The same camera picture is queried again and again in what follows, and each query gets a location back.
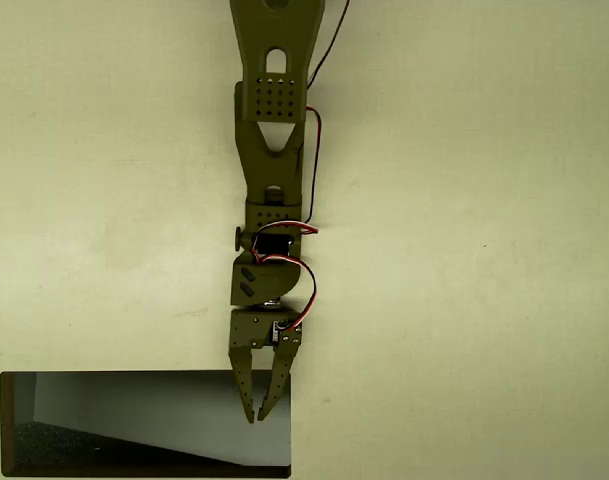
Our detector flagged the long red white servo cable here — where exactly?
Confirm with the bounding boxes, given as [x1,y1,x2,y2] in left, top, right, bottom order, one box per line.
[256,255,320,333]

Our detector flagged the thin black red arm cable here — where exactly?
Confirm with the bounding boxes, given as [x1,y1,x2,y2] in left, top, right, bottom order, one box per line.
[303,0,353,224]

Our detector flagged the short red white servo cable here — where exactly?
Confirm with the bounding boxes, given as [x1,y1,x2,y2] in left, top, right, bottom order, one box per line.
[250,221,320,262]

